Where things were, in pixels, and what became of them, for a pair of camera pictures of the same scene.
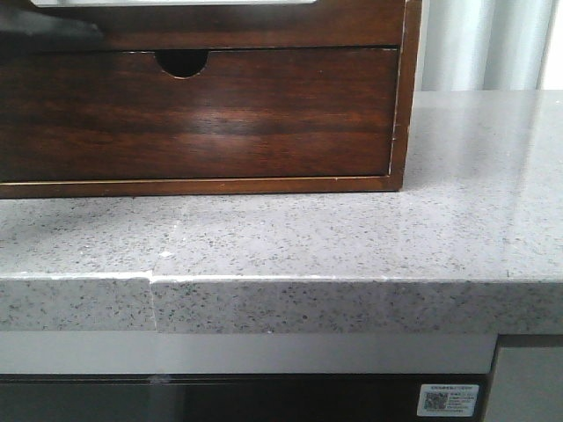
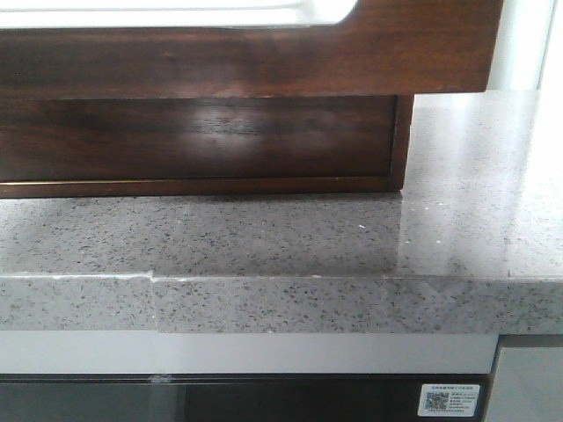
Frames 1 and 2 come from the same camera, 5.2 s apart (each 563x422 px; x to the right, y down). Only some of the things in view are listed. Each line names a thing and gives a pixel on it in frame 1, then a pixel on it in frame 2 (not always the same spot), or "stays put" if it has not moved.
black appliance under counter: [229, 397] stays put
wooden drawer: [331, 24] to [383, 47]
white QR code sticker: [447, 400] stays put
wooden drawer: [69, 115] stays put
